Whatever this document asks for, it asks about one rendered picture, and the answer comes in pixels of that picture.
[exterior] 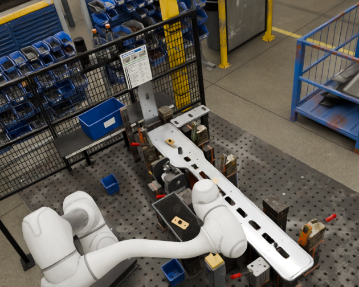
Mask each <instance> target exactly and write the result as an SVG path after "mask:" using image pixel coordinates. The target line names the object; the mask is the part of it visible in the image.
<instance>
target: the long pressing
mask: <svg viewBox="0 0 359 287"><path fill-rule="evenodd" d="M148 134H149V137H150V139H151V141H152V143H153V145H154V146H155V149H156V150H157V151H158V152H159V153H160V154H161V155H162V156H163V157H168V158H169V159H170V164H172V165H173V167H175V168H178V169H187V170H189V171H190V172H191V173H192V174H193V175H194V176H195V177H196V178H197V179H198V181H200V180H203V178H202V177H201V176H200V175H199V173H200V172H201V171H203V172H204V173H205V174H206V175H207V176H208V177H209V178H210V179H211V180H212V179H214V178H217V180H219V182H218V183H216V185H217V186H218V187H219V188H220V189H221V190H222V191H223V192H224V193H225V194H226V195H225V196H223V197H222V198H223V200H224V202H225V204H226V206H227V207H228V209H229V210H230V211H231V212H232V213H233V214H234V215H235V216H236V218H237V219H238V220H239V222H240V223H242V224H241V225H242V227H243V229H244V232H245V234H246V238H247V243H248V244H249V245H250V246H251V247H252V248H253V249H254V250H255V251H256V252H257V254H258V255H259V256H260V257H262V258H263V259H264V260H265V262H266V263H267V264H268V265H269V266H270V267H271V268H272V269H273V270H274V271H275V272H276V273H277V274H278V275H279V276H280V277H281V278H282V279H283V280H284V281H287V282H292V281H294V280H296V279H297V278H298V277H299V276H301V275H302V274H303V273H305V272H306V271H307V270H308V269H310V268H311V267H312V266H313V263H314V261H313V258H312V257H311V256H310V255H309V254H308V253H307V252H306V251H305V250H303V249H302V247H301V246H299V245H298V244H297V243H296V242H295V241H294V240H293V239H292V238H291V237H289V236H288V235H287V234H286V233H285V232H284V231H283V230H282V229H281V228H280V227H279V226H278V225H277V224H276V223H274V222H273V221H272V220H271V219H270V218H269V217H268V216H267V215H266V214H265V213H264V212H263V211H262V210H261V209H259V208H258V207H257V206H256V205H255V204H254V203H253V202H252V201H250V200H249V198H248V197H246V196H245V195H244V194H243V193H242V192H241V191H240V190H239V189H238V188H236V187H235V186H234V185H233V184H232V183H231V182H230V181H229V180H228V179H227V178H226V177H225V176H224V175H222V174H221V173H220V172H219V171H218V170H217V169H216V168H215V167H214V166H213V165H212V164H211V163H210V162H209V161H207V160H206V159H205V156H204V154H203V151H202V150H201V149H200V148H199V147H197V146H196V145H195V144H194V143H193V142H192V141H190V140H189V139H188V138H187V137H186V136H185V135H184V134H183V133H182V132H181V131H180V130H178V129H177V128H176V127H175V126H174V125H173V124H171V123H166V124H164V125H162V126H160V127H158V128H156V129H154V130H152V131H150V132H148ZM168 138H171V139H172V140H173V141H175V143H173V144H172V145H170V144H169V143H167V142H166V141H165V140H166V139H168ZM178 147H182V150H183V153H182V154H179V153H178ZM189 152H190V153H189ZM185 157H188V158H189V159H190V160H191V161H189V162H186V161H185V160H184V158H185ZM197 159H198V160H197ZM193 164H196V165H197V166H198V167H199V169H197V170H194V169H193V168H192V167H191V165H193ZM231 191H232V192H231ZM226 197H229V198H230V199H232V200H233V201H234V202H235V205H234V206H231V205H230V204H229V203H228V202H227V201H226V200H225V198H226ZM238 208H241V209H242V210H243V211H244V212H245V213H246V214H247V215H248V216H247V217H246V218H243V217H242V216H241V215H240V214H239V213H238V212H237V211H236V210H237V209H238ZM251 220H253V221H254V222H255V223H256V224H257V225H258V226H259V227H260V230H258V231H256V230H255V229H254V228H253V227H252V226H251V225H250V224H249V223H248V222H249V221H251ZM264 233H266V234H267V235H268V236H270V237H271V238H272V239H273V240H274V241H275V242H277V243H278V247H276V248H279V247H281V248H282V249H283V250H284V251H285V252H286V253H287V254H288V255H289V258H288V259H285V258H284V257H283V256H282V255H281V254H280V253H279V252H278V251H277V250H276V248H275V247H274V246H273V244H270V243H269V242H268V241H267V240H266V239H264V238H263V237H262V234H264ZM282 240H283V241H282ZM268 250H269V251H268Z"/></svg>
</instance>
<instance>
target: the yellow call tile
mask: <svg viewBox="0 0 359 287"><path fill-rule="evenodd" d="M205 260H206V261H207V262H208V263H209V265H210V266H211V267H212V268H213V269H214V268H215V267H217V266H218V265H219V264H221V263H222V262H223V259H222V258H221V257H220V255H219V254H217V255H215V256H213V255H212V254H210V255H209V256H207V257H206V258H205Z"/></svg>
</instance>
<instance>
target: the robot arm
mask: <svg viewBox="0 0 359 287"><path fill-rule="evenodd" d="M191 197H192V203H193V208H194V211H195V213H196V216H197V221H198V224H199V225H200V228H201V230H200V233H199V235H198V236H197V237H196V238H194V239H193V240H190V241H187V242H172V241H158V240H144V239H132V240H124V241H121V242H119V241H118V239H117V237H116V236H115V235H114V234H113V233H112V231H111V230H110V229H109V228H108V226H107V225H106V223H105V221H104V218H103V216H102V214H101V212H100V210H99V208H98V207H97V205H96V203H95V202H94V200H93V199H92V197H91V196H89V195H88V194H87V193H85V192H83V191H77V192H75V193H73V194H71V195H69V196H68V197H66V198H65V200H64V202H63V211H64V215H62V216H59V215H58V214H57V213H56V212H55V211H54V210H52V209H51V208H49V207H42V208H40V209H38V210H36V211H34V212H32V213H31V214H29V215H27V216H26V217H25V218H24V219H23V222H22V231H23V237H24V239H25V242H26V244H27V246H28V248H29V250H30V252H31V254H32V256H33V258H34V260H35V261H36V263H37V264H38V265H39V266H40V268H41V270H42V272H43V274H44V277H43V278H42V280H41V287H89V286H91V285H92V284H93V283H94V282H96V281H97V280H99V279H100V278H102V277H103V276H104V275H105V274H106V273H107V272H109V271H110V270H111V269H112V268H113V267H115V266H116V265H117V264H118V263H120V262H121V261H123V260H125V259H128V258H131V257H160V258H171V259H186V258H191V257H196V256H199V255H202V254H204V253H208V252H210V253H211V254H212V255H213V256H215V255H217V253H222V254H223V255H224V256H226V257H229V258H237V257H239V256H241V255H242V254H243V253H244V252H245V250H246V248H247V238H246V234H245V232H244V229H243V227H242V225H241V224H240V222H239V220H238V219H237V218H236V216H235V215H234V214H233V213H232V212H231V211H230V210H229V209H228V207H227V206H226V204H225V202H224V200H223V198H222V196H221V194H220V193H219V189H218V187H217V185H216V184H215V183H214V182H213V181H212V180H210V179H203V180H200V181H198V182H197V183H195V184H194V187H193V190H192V196H191ZM75 235H77V237H78V238H79V239H77V240H75V242H73V241H74V240H73V237H74V236H75ZM74 244H75V245H76V246H77V248H78V250H79V253H80V254H79V253H78V251H77V250H76V248H75V246H74Z"/></svg>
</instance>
